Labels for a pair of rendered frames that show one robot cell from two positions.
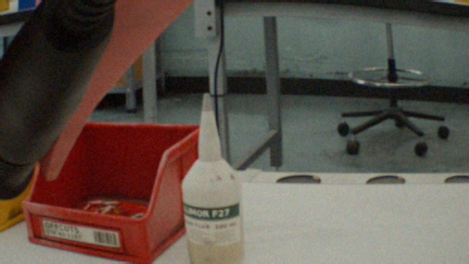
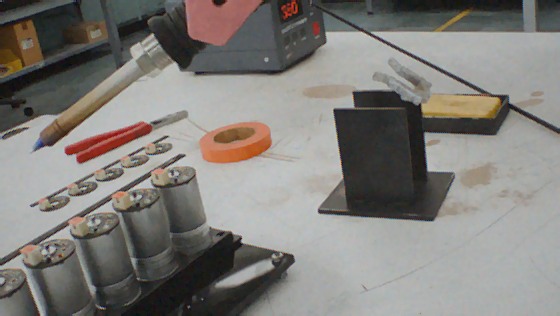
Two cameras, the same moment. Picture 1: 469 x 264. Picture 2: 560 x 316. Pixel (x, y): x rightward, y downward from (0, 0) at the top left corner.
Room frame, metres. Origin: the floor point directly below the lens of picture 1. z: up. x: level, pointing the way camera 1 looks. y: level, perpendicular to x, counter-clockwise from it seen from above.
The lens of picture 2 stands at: (0.09, 0.30, 0.94)
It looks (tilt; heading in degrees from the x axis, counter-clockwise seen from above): 22 degrees down; 292
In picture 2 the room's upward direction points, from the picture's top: 10 degrees counter-clockwise
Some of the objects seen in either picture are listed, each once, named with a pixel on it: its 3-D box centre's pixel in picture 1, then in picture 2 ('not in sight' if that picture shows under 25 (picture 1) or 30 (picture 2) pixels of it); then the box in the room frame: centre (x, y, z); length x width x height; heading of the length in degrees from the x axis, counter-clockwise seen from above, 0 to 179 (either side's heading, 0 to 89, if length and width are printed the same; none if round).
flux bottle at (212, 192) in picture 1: (211, 181); not in sight; (0.51, 0.01, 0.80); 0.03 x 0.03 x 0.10
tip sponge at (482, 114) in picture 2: not in sight; (457, 111); (0.13, -0.21, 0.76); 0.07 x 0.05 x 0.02; 168
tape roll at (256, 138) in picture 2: not in sight; (235, 141); (0.31, -0.17, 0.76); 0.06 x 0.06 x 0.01
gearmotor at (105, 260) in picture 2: not in sight; (108, 267); (0.28, 0.07, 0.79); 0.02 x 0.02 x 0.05
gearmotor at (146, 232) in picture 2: not in sight; (147, 240); (0.27, 0.04, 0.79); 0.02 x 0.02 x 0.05
